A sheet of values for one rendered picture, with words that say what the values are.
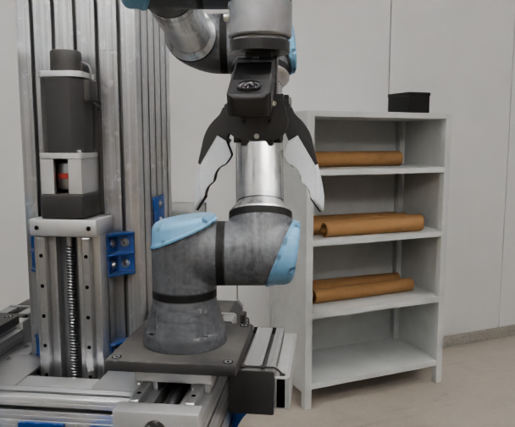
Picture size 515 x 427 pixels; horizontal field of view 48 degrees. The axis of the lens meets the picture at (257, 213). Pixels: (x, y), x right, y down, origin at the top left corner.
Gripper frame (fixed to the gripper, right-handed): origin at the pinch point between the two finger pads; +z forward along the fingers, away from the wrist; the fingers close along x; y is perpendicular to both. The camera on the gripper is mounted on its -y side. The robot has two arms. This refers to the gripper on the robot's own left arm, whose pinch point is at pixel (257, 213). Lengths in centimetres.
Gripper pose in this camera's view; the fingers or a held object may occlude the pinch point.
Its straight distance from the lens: 68.4
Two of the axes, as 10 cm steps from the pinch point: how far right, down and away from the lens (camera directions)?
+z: 0.0, 9.9, 1.3
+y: 1.2, -1.2, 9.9
